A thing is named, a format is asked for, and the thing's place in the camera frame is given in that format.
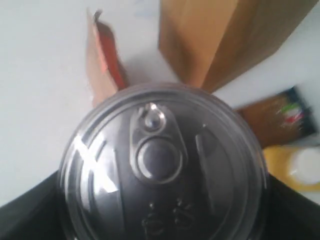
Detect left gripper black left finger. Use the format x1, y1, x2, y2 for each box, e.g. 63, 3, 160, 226
0, 172, 75, 240

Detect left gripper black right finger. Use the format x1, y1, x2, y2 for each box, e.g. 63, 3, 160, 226
252, 175, 320, 240

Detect yellow grain bottle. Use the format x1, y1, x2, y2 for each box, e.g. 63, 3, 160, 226
263, 146, 320, 193

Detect clear can with metal lid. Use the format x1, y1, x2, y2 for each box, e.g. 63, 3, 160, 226
57, 83, 269, 240

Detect large brown paper bag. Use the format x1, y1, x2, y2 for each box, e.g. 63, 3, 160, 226
158, 0, 317, 93

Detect spaghetti packet, dark blue ends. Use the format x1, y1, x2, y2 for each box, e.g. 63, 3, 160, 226
236, 86, 319, 149

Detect small brown orange-label pouch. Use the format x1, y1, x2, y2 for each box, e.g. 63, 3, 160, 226
85, 9, 129, 107

